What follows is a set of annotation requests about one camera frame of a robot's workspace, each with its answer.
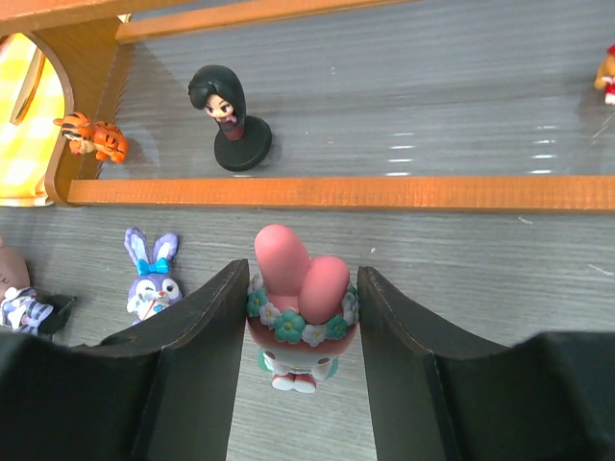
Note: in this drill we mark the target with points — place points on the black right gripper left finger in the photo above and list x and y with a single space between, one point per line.
161 390

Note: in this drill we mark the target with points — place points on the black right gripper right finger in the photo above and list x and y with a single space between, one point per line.
439 392

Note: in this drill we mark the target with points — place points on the pink My Melody figurine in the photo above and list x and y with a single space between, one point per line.
301 311

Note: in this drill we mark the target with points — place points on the black purple Kuromi figurine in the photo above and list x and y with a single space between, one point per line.
25 311

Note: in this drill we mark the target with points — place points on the pink mug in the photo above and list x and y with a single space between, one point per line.
14 271

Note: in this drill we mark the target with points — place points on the orange wooden shelf rack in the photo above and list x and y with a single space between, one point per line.
88 44

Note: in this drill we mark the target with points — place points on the purple bunny figurine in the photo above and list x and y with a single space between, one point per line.
154 289

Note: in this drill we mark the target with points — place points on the orange tiger figurine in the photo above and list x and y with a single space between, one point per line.
86 136

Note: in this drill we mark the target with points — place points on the black haired girl figurine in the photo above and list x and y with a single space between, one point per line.
243 141

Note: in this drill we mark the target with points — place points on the orange checkered cloth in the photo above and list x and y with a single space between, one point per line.
26 149

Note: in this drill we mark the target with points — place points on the gold knife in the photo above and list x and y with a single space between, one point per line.
29 88

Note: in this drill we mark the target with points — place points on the Winnie the Pooh figurine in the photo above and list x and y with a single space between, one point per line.
605 77

